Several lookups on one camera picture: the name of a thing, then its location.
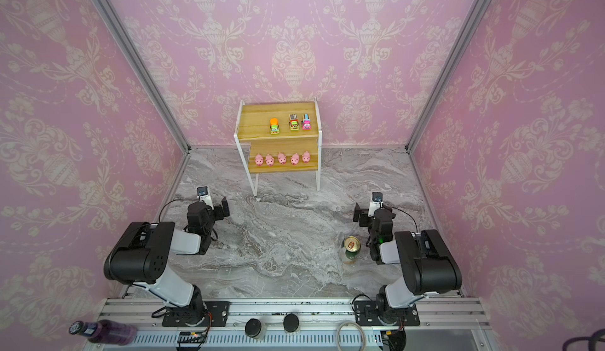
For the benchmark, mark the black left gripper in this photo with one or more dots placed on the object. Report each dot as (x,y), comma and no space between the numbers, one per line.
(220,214)

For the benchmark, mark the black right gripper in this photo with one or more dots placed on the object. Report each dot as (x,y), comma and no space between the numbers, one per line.
(364,212)

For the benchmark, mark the orange green toy truck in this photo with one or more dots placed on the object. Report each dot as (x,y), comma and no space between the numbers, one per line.
(274,127)

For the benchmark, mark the pink blue toy truck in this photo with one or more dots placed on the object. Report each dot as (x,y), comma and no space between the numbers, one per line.
(306,122)

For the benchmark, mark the green truck with grille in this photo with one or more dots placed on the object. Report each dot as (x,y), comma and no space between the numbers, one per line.
(294,123)

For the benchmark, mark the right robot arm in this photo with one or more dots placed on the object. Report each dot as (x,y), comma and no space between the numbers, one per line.
(427,267)

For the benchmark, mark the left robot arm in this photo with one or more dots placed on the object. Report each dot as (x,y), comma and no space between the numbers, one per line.
(140,259)

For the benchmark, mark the green can gold lid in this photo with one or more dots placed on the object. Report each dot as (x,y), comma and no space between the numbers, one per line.
(350,249)

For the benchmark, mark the black round knob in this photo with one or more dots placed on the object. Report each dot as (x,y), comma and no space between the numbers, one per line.
(291,323)
(255,329)

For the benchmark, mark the purple drink bottle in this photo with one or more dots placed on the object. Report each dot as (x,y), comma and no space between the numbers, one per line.
(104,332)

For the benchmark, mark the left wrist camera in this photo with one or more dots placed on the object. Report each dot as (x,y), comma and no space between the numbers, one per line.
(203,195)

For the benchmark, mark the wooden two-tier shelf white frame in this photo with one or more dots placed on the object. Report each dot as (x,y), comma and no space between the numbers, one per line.
(251,136)

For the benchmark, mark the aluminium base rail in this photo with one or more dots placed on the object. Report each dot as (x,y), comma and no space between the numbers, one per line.
(438,313)

